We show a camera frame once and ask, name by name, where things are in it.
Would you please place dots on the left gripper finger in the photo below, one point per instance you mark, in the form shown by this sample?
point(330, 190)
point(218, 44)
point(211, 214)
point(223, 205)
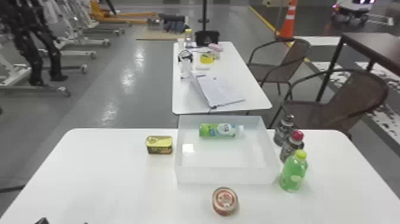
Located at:
point(42, 221)

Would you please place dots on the yellow can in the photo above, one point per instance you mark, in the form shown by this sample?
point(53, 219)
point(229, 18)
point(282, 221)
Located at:
point(158, 144)

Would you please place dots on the red can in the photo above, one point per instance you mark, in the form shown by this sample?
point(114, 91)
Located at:
point(225, 201)

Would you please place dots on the clear box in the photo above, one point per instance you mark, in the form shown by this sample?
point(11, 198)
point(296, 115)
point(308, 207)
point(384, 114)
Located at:
point(225, 156)

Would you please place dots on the green bottle white label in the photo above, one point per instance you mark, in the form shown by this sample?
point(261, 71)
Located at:
point(215, 130)

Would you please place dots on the orange pallet jack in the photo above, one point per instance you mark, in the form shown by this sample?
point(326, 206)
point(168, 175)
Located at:
point(118, 17)

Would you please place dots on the white open notebook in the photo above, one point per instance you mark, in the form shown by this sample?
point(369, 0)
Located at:
point(217, 90)

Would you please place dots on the yellow tape roll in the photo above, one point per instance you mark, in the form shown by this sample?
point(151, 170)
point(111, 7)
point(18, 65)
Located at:
point(206, 58)

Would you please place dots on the clear bottle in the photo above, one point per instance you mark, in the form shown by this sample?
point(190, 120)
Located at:
point(188, 37)

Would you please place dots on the white side table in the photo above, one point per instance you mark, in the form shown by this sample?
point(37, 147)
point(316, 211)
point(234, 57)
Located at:
point(232, 70)

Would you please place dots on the black basket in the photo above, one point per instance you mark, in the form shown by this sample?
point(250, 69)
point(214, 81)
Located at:
point(207, 38)

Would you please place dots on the green bottle yellow cap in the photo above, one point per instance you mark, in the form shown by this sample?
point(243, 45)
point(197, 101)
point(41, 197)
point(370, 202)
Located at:
point(293, 173)

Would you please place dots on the dark bottle grey cap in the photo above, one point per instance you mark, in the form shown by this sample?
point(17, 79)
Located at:
point(282, 131)

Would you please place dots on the dark bottle red cap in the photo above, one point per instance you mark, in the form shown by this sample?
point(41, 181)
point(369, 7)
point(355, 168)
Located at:
point(290, 147)

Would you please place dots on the brown chair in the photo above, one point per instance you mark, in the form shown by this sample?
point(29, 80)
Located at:
point(353, 100)
point(286, 70)

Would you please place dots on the orange cone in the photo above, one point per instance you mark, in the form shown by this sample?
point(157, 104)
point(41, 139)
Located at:
point(288, 22)

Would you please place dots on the dark brown side table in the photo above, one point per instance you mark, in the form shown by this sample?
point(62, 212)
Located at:
point(378, 47)

